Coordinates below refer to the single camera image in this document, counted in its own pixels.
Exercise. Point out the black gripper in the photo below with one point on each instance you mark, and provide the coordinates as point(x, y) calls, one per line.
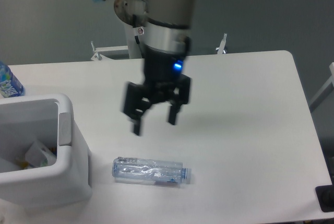
point(163, 82)

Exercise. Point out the white base bracket with bolts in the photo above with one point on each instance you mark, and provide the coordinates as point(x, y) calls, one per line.
point(122, 52)

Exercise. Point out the black clamp at table edge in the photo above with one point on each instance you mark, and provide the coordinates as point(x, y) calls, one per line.
point(325, 197)

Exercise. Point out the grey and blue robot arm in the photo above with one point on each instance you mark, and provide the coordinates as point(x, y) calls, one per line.
point(164, 48)

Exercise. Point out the white frame at right edge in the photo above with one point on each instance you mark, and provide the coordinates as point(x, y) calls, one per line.
point(324, 91)

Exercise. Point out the white trash can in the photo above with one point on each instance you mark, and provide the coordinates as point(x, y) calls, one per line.
point(44, 120)

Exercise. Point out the blue labelled drink bottle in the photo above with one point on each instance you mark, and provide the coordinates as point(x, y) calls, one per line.
point(10, 85)

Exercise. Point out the crushed clear plastic bottle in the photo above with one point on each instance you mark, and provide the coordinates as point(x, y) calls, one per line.
point(138, 169)

